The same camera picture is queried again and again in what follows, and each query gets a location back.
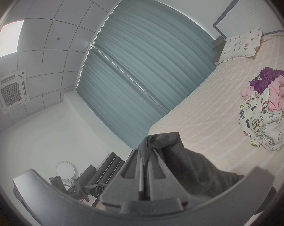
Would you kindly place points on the black T-shirt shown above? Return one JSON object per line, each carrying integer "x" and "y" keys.
{"x": 191, "y": 168}

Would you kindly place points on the dark grey chest of drawers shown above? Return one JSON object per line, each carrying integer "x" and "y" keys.
{"x": 109, "y": 163}

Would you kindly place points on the ceiling light panel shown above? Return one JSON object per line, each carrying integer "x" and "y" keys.
{"x": 9, "y": 40}

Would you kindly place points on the purple garment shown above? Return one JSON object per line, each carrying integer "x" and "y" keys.
{"x": 269, "y": 75}

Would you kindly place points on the bed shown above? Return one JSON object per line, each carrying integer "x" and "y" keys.
{"x": 203, "y": 107}

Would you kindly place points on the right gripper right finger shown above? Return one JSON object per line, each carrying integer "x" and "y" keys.
{"x": 163, "y": 185}

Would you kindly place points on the blue-green curtain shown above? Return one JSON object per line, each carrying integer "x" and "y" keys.
{"x": 156, "y": 43}
{"x": 113, "y": 102}

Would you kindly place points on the white printed pyjama top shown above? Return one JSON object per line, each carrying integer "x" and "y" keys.
{"x": 269, "y": 128}

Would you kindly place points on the pink garment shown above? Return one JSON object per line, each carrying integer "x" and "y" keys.
{"x": 277, "y": 95}

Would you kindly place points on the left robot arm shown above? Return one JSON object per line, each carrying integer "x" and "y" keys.
{"x": 73, "y": 187}

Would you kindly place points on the white printed pillow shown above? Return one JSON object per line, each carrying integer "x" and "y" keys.
{"x": 240, "y": 43}

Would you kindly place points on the ceiling air conditioner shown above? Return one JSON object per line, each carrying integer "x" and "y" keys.
{"x": 11, "y": 93}

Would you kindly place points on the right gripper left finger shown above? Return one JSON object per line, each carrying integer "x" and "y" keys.
{"x": 128, "y": 185}

